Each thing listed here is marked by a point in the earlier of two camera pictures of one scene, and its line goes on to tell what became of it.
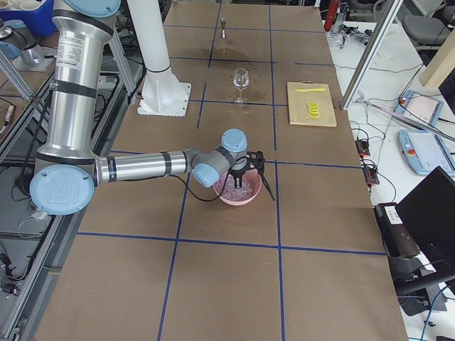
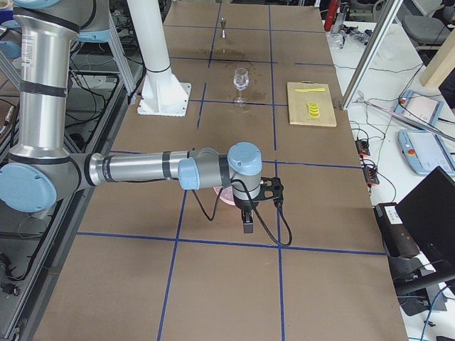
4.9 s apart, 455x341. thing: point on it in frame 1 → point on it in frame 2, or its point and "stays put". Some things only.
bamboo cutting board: (298, 101) stays put
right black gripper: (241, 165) → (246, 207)
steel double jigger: (223, 21) stays put
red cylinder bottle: (333, 6) stays put
